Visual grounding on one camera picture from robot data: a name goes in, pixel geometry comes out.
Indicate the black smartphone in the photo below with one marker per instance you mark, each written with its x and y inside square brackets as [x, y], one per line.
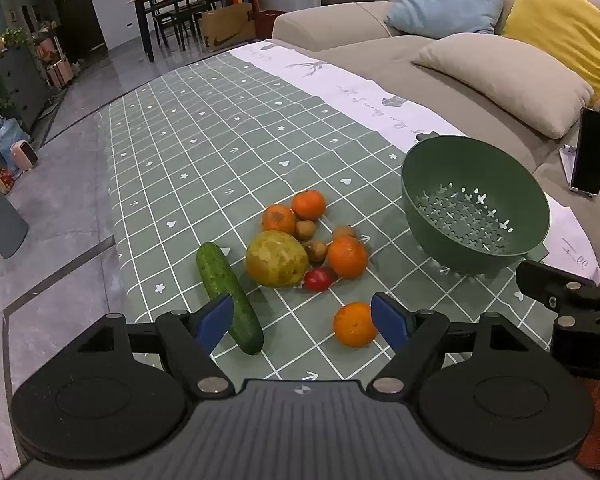
[590, 150]

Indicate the yellow green pear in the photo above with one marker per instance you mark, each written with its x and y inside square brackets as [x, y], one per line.
[275, 260]

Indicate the large orange tangerine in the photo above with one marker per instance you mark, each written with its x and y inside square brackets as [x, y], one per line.
[347, 257]

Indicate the beige sofa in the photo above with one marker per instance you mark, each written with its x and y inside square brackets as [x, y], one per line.
[380, 65]

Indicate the red bin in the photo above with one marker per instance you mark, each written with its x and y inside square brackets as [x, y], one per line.
[267, 22]

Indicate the green colander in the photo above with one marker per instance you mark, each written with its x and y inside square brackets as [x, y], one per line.
[430, 185]

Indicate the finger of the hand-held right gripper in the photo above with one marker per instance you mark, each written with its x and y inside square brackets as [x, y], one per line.
[540, 280]

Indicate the blue water bottle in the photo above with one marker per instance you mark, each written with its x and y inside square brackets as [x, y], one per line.
[7, 140]

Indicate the brown spotted orange tangerine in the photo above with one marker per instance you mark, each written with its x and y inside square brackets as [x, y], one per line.
[278, 219]

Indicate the dark grey cabinet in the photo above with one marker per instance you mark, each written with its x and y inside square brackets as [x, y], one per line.
[20, 85]

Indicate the dark dining chair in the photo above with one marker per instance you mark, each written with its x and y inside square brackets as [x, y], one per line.
[162, 22]
[182, 10]

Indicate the brown cardboard box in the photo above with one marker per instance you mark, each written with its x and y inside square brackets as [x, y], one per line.
[227, 27]

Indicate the small orange tangerine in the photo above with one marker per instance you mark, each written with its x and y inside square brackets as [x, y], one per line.
[308, 205]

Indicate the light blue pillow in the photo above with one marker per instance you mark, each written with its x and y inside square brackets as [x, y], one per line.
[445, 0]

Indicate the beige pillow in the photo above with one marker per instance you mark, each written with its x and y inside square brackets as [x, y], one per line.
[505, 75]

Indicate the brown longan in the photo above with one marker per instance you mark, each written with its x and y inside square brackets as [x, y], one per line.
[305, 230]
[344, 232]
[316, 251]

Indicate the yellow pillow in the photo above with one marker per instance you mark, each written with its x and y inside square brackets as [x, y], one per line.
[560, 25]

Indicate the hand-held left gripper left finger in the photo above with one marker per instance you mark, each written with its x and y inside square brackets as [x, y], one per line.
[214, 322]

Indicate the pink storage rack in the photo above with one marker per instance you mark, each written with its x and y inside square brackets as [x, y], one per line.
[57, 67]

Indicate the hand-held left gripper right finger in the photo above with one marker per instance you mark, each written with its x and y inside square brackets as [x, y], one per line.
[390, 320]

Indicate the white phone stand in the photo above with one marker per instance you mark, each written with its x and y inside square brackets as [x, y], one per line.
[566, 157]

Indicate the dark dining table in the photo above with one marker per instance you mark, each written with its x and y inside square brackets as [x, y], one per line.
[142, 5]

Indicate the red cherry tomato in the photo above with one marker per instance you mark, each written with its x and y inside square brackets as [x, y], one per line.
[319, 280]

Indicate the pink small heater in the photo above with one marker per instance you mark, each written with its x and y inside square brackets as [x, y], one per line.
[25, 156]

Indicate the green checked tablecloth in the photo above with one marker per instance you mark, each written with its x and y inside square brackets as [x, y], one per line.
[205, 135]

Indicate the green cucumber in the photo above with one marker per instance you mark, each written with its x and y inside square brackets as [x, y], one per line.
[220, 270]

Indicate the grey trash bin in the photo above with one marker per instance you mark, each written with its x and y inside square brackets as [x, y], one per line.
[0, 220]

